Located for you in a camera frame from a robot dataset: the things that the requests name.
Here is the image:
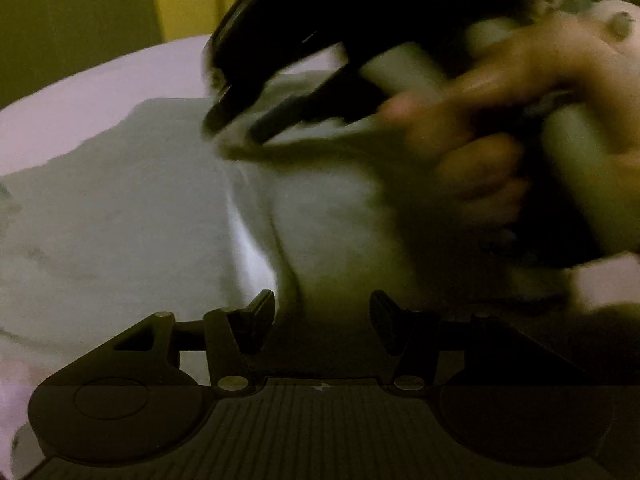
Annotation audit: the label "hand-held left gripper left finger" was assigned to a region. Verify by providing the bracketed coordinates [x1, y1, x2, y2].
[75, 289, 277, 395]

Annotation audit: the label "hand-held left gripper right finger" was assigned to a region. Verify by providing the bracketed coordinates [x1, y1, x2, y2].
[369, 289, 567, 393]

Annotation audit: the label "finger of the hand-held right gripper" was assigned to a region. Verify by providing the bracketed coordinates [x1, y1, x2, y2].
[200, 72, 283, 137]
[247, 62, 383, 143]

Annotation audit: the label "grey pants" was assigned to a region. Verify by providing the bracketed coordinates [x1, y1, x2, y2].
[0, 70, 576, 378]

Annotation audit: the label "person's right hand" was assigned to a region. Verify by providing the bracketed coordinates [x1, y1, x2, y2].
[382, 10, 640, 238]

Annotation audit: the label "pale rounded object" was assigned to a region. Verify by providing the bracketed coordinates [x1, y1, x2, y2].
[585, 0, 640, 56]

